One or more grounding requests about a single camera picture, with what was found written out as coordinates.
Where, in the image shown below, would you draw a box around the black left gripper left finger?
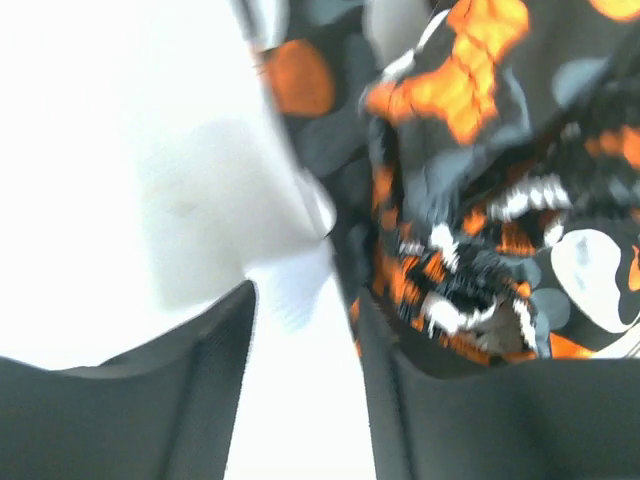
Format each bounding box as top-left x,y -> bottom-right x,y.
1,281 -> 256,480

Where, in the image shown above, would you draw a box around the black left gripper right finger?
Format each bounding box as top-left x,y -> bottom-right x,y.
358,291 -> 639,479

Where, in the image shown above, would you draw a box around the orange black camouflage shorts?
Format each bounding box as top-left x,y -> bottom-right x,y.
237,1 -> 639,367

